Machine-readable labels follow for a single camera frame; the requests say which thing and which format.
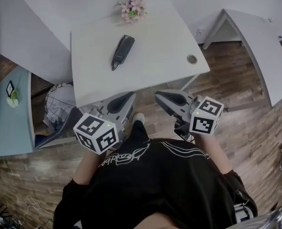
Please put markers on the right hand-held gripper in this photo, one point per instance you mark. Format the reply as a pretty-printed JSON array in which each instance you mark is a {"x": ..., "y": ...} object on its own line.
[{"x": 202, "y": 125}]

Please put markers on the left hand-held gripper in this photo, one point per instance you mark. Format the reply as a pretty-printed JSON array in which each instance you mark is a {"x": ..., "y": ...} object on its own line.
[{"x": 90, "y": 130}]

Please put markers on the black phone handset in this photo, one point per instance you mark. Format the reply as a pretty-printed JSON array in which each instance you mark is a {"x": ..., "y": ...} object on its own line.
[{"x": 124, "y": 49}]

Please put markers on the person's left forearm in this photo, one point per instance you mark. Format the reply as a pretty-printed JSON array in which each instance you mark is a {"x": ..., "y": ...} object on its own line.
[{"x": 86, "y": 168}]

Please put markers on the person's right forearm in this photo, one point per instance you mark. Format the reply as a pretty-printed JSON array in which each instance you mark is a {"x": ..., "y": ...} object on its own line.
[{"x": 214, "y": 154}]

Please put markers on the long white desk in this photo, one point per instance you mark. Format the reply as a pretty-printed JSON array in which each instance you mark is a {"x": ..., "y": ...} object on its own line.
[{"x": 257, "y": 46}]

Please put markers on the person's left white shoe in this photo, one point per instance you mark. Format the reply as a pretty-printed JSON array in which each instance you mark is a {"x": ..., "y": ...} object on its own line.
[{"x": 138, "y": 117}]

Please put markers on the person's white shoe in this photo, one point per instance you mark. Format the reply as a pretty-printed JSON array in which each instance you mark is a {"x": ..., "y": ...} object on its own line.
[
  {"x": 138, "y": 117},
  {"x": 190, "y": 138}
]

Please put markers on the person's black trousers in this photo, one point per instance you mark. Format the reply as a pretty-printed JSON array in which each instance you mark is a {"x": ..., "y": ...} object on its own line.
[{"x": 138, "y": 133}]

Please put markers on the person's right white shoe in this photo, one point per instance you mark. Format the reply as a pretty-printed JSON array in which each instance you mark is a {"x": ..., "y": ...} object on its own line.
[{"x": 190, "y": 138}]

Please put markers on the white checked cloth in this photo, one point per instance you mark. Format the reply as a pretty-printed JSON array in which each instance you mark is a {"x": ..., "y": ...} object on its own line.
[{"x": 57, "y": 104}]

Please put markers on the person's black shirt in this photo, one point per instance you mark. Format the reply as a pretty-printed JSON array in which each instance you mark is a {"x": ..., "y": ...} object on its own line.
[{"x": 159, "y": 182}]

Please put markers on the pink flower pot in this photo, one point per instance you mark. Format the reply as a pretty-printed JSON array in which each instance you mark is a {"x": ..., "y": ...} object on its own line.
[{"x": 133, "y": 9}]

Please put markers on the white artificial flowers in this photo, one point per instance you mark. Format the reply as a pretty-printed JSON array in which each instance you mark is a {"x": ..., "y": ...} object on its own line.
[{"x": 13, "y": 100}]

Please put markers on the light blue table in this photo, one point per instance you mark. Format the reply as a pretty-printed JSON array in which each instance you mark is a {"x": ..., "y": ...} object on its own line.
[{"x": 7, "y": 128}]

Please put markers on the grey metal equipment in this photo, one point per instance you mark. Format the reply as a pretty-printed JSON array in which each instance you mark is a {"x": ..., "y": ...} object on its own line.
[{"x": 255, "y": 219}]

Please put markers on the small black picture frame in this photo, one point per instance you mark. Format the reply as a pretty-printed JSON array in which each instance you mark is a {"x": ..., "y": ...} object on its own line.
[{"x": 10, "y": 88}]

